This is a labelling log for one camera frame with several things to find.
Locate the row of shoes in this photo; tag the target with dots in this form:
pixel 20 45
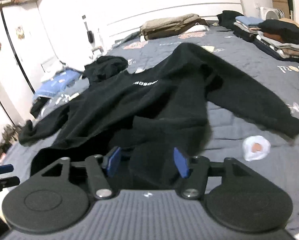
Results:
pixel 9 132

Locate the mouse sticker with bow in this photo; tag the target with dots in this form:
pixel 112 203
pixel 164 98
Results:
pixel 20 33

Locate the grey quilted bedspread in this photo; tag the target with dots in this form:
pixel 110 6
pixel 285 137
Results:
pixel 269 75

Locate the white headboard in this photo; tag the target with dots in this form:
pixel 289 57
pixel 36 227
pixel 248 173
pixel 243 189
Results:
pixel 129 27

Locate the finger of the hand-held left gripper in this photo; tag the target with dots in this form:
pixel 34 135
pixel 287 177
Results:
pixel 4 182
pixel 2 169

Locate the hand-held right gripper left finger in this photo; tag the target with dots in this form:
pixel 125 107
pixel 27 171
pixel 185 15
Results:
pixel 114 161

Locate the white fan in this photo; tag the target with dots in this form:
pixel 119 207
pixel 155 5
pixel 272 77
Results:
pixel 272 13

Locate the stack of folded clothes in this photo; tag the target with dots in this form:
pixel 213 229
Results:
pixel 277 35

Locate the light grey hoodie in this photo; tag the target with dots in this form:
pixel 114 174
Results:
pixel 52 73

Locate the white wardrobe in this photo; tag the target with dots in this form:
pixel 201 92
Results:
pixel 27 55

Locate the folded khaki blanket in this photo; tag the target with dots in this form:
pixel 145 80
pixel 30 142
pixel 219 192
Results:
pixel 169 23

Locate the blue printed pillow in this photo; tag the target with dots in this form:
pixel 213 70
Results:
pixel 52 87

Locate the crumpled black garment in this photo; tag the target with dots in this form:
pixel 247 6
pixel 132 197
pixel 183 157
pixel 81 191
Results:
pixel 107 67

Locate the black handheld vacuum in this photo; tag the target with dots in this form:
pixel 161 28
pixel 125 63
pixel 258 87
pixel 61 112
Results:
pixel 90 36

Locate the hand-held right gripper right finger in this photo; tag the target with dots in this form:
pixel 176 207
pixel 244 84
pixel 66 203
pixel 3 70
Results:
pixel 180 162

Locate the black sweatshirt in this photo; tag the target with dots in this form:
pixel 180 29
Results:
pixel 152 105

